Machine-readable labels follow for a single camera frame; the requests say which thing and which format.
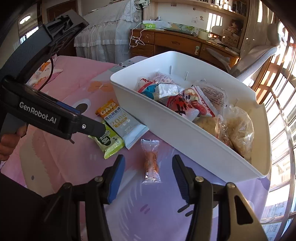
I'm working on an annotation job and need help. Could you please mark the grey office chair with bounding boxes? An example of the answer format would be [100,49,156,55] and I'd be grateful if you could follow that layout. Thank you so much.
[206,22,281,82]

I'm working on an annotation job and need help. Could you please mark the crumpled clothes pile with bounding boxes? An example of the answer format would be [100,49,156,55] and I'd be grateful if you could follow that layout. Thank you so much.
[27,55,63,89]

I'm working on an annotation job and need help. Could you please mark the clear bag pale pastry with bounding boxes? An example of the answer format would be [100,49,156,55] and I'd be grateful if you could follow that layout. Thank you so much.
[224,105,254,162]

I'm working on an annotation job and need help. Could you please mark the small orange snack sachet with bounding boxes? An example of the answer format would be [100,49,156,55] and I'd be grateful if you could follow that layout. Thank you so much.
[140,139,161,185]

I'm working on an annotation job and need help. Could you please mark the green tissue box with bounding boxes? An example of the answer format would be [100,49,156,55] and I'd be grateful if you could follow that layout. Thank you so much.
[142,20,156,29]

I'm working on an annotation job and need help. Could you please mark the blue foil snack packet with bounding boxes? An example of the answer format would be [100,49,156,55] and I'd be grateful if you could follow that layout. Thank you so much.
[141,83,184,101]

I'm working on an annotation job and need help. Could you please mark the clear bag colourful candy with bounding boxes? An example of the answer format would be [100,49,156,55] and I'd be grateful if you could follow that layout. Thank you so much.
[214,114,233,149]

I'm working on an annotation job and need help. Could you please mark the wall bookshelf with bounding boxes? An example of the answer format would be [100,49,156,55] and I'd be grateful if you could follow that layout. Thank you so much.
[143,1,249,49]

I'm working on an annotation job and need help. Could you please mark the green pineapple cake packet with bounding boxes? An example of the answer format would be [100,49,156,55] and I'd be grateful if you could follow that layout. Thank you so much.
[88,120,125,159]

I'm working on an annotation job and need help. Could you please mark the red white cartoon snack packet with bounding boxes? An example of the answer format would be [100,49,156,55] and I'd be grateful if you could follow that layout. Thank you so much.
[165,86,218,121]

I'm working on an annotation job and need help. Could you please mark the white charger cable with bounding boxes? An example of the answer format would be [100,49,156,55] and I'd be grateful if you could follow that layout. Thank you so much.
[128,22,147,49]

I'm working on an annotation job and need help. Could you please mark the left hand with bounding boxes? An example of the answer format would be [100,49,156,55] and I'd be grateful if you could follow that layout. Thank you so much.
[0,124,28,161]

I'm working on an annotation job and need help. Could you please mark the orange white oats bar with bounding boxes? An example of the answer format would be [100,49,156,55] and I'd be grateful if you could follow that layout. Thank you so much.
[95,99,149,150]

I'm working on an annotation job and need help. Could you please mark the wooden desk with drawers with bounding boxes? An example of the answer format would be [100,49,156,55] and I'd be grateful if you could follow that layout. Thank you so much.
[130,29,239,71]

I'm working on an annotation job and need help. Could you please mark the white plastic storage bin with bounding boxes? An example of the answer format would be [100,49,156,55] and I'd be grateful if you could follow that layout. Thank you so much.
[110,51,271,183]

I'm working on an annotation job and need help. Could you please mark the dark wooden door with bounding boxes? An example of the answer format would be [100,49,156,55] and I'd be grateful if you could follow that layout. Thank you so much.
[43,1,78,56]

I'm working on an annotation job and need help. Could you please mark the red white noodle snack packet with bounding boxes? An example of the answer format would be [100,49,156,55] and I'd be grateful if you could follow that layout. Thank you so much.
[135,72,180,93]

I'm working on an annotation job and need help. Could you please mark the blueberry bread packet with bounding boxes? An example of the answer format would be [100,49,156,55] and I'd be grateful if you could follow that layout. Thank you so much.
[193,117,217,136]

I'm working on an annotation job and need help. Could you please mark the clear packet printed label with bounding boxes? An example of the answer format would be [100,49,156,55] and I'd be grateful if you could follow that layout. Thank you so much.
[197,80,228,113]

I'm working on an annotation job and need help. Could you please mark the white lace covered piano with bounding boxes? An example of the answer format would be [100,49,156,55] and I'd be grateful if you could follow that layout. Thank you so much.
[74,1,142,64]

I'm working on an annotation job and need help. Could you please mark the cartoon printed bed sheet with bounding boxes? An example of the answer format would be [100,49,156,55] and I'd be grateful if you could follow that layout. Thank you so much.
[3,56,269,240]

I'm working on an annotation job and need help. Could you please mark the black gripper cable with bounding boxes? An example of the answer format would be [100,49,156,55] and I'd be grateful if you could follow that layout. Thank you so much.
[36,52,55,92]

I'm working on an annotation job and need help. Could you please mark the metal window guard bars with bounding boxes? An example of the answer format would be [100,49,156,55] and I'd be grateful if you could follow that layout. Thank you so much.
[253,23,295,240]

